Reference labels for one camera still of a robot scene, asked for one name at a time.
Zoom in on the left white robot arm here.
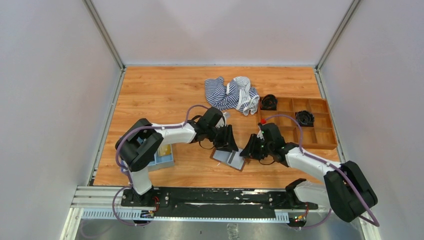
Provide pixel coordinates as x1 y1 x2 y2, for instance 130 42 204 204
115 107 239 207

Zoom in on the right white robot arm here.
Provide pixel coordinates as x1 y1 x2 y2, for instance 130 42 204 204
240 123 378 222

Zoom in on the brown leather card holder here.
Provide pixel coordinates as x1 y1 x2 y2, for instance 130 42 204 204
210 148 246 172

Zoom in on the gold card in box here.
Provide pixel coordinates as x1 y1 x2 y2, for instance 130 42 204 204
157 144 172 157

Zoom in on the black coiled belt top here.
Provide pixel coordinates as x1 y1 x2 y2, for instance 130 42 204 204
260 94 278 111

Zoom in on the blue striped cloth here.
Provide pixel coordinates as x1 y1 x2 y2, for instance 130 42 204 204
204 76 260 116

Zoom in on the black coiled belt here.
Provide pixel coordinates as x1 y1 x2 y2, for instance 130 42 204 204
295 110 315 127
260 94 278 111

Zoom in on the black coiled belt right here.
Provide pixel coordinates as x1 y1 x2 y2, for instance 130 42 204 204
295 110 315 127

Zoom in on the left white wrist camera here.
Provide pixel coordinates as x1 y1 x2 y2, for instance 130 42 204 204
216 112 230 128

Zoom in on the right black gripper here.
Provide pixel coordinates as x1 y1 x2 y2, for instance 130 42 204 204
240 133 274 161

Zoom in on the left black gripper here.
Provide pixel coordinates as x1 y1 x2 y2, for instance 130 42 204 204
206 124 239 153

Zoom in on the wooden compartment tray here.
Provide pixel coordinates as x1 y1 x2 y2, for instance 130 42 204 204
257 94 338 150

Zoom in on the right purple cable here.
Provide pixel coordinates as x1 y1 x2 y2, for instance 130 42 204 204
259 114 381 231

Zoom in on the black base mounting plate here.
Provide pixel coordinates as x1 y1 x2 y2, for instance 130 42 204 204
120 187 318 219

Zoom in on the blue plastic organizer box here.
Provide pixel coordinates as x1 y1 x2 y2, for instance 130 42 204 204
131 137 174 172

